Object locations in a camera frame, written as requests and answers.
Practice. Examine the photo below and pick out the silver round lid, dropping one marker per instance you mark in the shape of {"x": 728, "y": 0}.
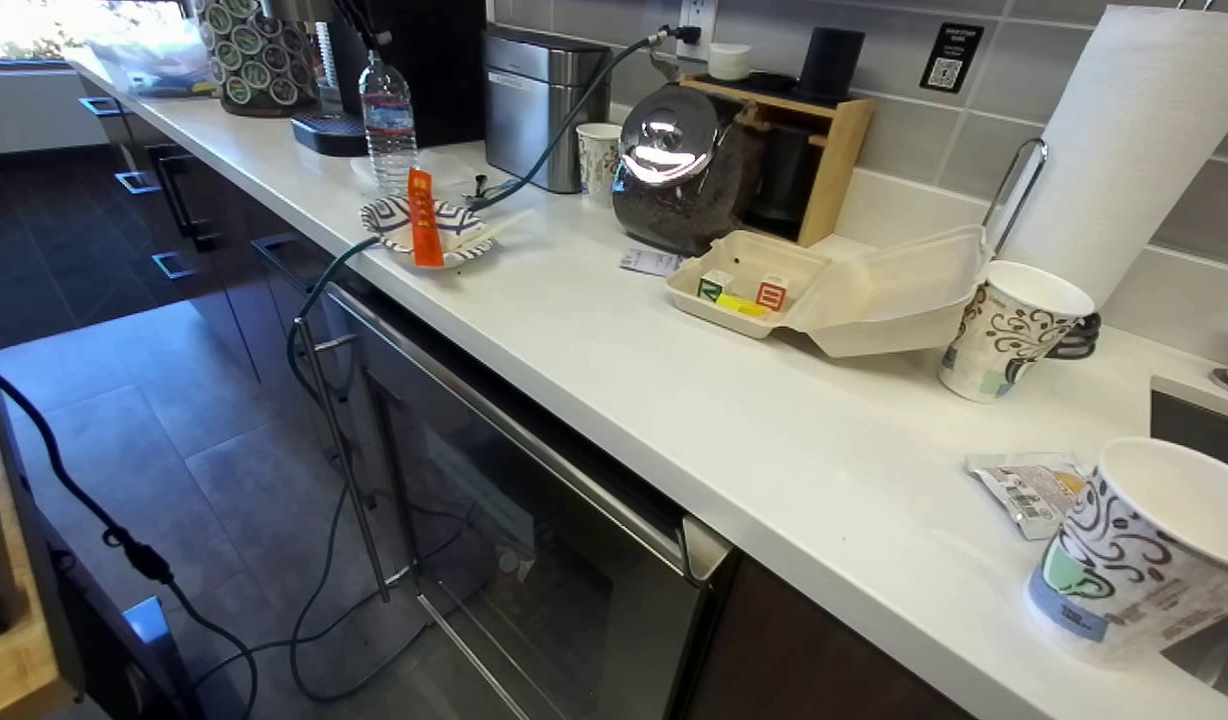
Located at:
{"x": 670, "y": 139}

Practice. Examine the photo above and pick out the clear plastic water bottle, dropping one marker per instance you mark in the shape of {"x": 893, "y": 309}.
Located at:
{"x": 388, "y": 126}

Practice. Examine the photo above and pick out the white paper card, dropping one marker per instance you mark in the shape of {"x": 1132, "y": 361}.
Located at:
{"x": 650, "y": 260}

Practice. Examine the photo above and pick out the yellow block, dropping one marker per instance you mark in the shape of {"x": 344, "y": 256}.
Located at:
{"x": 743, "y": 304}

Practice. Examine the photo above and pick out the glass jar of coffee beans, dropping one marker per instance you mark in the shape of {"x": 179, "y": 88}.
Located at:
{"x": 687, "y": 218}

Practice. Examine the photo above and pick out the white red letter block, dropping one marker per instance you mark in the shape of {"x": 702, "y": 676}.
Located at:
{"x": 769, "y": 297}

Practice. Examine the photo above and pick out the patterned paper plate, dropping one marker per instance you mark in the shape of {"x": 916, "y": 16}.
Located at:
{"x": 458, "y": 229}

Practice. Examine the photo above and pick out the small paper cup by canister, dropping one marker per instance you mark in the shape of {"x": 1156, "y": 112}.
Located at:
{"x": 597, "y": 157}

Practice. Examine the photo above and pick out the beige takeout clamshell container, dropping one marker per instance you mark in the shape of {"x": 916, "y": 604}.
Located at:
{"x": 851, "y": 297}

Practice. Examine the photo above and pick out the orange stir sticks packet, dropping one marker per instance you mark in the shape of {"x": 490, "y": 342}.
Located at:
{"x": 423, "y": 221}

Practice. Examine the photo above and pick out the wooden rack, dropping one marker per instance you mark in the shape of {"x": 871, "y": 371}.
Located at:
{"x": 811, "y": 154}

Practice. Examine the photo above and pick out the black Keurig coffee maker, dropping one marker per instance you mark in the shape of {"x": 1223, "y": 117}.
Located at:
{"x": 432, "y": 41}

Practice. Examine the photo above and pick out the patterned paper cup near towel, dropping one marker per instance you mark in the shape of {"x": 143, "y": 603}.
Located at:
{"x": 1010, "y": 324}

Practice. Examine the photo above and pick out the crumpled snack wrapper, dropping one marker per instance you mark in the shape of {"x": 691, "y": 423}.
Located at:
{"x": 1032, "y": 490}

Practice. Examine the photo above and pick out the coffee pod carousel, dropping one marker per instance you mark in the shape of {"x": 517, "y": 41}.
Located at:
{"x": 256, "y": 56}

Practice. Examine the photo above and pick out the patterned paper cup foreground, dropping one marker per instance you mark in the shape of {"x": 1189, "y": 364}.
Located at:
{"x": 1143, "y": 556}

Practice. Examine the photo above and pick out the white paper towel roll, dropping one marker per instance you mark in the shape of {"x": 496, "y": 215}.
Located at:
{"x": 1143, "y": 112}

